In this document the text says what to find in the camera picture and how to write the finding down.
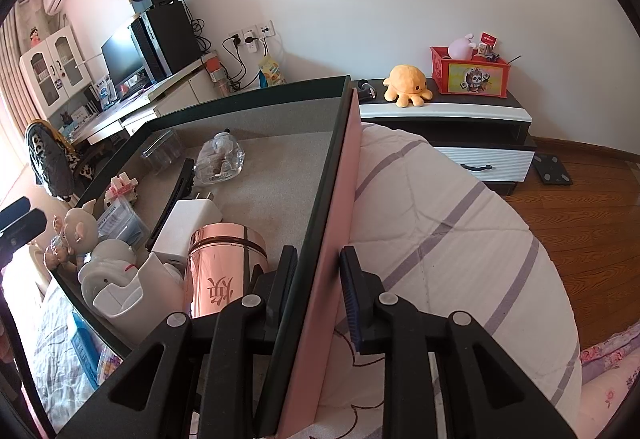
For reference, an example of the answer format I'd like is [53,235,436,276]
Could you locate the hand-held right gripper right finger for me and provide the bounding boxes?
[340,245,576,439]

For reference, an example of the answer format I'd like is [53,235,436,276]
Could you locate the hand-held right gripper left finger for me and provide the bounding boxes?
[55,246,299,439]

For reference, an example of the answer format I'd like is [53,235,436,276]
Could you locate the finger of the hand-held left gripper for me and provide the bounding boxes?
[0,210,49,251]
[0,197,33,228]

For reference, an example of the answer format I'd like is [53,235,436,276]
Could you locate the rose gold metal canister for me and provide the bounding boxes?
[184,222,272,320]

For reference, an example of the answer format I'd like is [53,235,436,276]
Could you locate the white astronaut figurine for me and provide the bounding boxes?
[77,239,142,315]

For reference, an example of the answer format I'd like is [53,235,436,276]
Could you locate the large dark green cardboard box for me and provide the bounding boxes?
[50,75,362,439]

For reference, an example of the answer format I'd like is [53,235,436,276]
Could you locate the pig figurine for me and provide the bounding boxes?
[45,199,99,271]

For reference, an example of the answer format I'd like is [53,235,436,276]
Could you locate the clear plastic floss box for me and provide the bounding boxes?
[96,200,150,246]

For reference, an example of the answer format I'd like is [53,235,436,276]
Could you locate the pink and white puzzle block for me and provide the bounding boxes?
[102,173,144,208]

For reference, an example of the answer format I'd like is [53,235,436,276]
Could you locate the white charger adapter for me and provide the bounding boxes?
[149,191,224,266]

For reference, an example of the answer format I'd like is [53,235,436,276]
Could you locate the white striped quilt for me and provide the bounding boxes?
[319,123,584,439]

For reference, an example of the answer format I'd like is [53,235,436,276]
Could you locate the grey patterned bedsheet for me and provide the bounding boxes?
[27,264,128,439]

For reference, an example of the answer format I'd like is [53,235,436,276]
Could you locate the white plastic holder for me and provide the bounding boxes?
[93,252,185,336]

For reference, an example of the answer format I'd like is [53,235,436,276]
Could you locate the light blue plastic package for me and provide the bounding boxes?
[69,311,102,391]

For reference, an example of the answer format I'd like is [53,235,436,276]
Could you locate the black hair clip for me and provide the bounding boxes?
[144,157,197,251]

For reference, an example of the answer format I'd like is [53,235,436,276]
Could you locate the clear glass bottle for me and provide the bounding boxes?
[192,131,247,188]

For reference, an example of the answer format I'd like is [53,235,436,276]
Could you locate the white glass-door cabinet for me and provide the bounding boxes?
[19,23,92,120]

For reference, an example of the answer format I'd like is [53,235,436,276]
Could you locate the blue and white boxes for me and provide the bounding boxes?
[91,73,119,113]

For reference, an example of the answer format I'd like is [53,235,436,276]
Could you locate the clear plastic cup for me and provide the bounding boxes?
[139,128,184,178]

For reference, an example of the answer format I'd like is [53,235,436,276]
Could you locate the colourful patterned packet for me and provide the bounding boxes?
[96,346,124,387]

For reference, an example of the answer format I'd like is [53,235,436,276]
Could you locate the black computer monitor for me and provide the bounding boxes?
[101,23,147,88]

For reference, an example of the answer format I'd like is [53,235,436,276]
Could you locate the white desk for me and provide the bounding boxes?
[59,58,223,146]

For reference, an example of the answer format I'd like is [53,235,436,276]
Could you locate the black and white drawer cabinet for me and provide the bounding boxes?
[350,79,538,196]

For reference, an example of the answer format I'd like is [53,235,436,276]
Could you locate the blue and yellow snack bag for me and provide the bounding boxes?
[258,52,288,86]

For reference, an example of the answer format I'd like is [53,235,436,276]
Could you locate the jar with orange lid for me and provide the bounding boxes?
[207,53,232,95]

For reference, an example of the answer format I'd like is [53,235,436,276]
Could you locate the black computer tower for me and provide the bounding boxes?
[130,0,202,83]

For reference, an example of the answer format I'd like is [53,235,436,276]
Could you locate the yellow octopus plush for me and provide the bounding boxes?
[383,64,434,108]

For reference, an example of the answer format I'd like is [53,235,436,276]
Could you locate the black floor scale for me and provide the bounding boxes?
[531,153,574,188]

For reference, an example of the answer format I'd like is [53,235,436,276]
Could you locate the red storage crate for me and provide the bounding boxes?
[429,46,510,98]

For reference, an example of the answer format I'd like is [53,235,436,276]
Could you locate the pink floral sheet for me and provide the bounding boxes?
[579,323,640,439]

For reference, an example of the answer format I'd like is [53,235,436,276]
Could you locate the pink plush toy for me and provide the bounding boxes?
[447,32,477,60]

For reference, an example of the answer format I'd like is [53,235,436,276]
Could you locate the black power cable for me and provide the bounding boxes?
[221,37,261,87]

